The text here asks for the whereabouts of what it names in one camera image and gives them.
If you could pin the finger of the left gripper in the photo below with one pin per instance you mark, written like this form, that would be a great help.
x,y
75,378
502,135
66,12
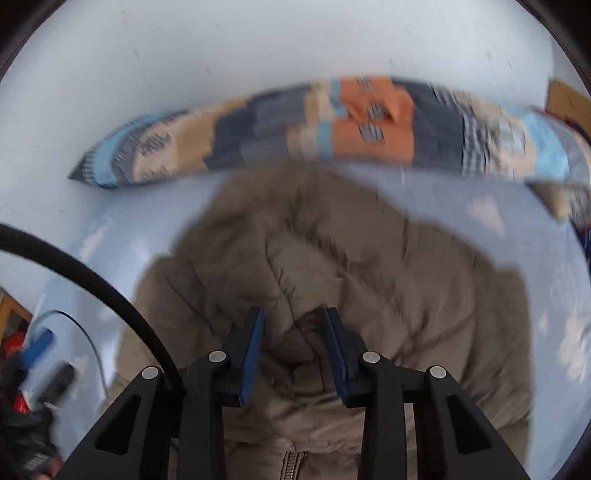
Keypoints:
x,y
36,349
58,385

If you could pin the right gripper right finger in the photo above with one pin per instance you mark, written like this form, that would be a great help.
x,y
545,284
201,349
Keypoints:
x,y
345,348

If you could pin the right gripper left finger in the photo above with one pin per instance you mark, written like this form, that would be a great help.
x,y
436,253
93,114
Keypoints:
x,y
242,347

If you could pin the brown quilted puffer jacket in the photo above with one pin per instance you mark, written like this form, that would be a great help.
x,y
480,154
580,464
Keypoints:
x,y
295,240

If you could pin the light blue cloud bedsheet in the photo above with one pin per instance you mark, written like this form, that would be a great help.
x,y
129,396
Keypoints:
x,y
505,222

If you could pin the colourful patchwork rolled quilt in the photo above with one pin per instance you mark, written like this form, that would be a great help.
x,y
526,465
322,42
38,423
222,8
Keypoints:
x,y
377,118

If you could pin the beige grey pillow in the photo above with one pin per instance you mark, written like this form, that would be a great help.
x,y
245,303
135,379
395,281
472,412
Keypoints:
x,y
565,201

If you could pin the wooden headboard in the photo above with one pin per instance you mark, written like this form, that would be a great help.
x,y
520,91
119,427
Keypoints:
x,y
570,106

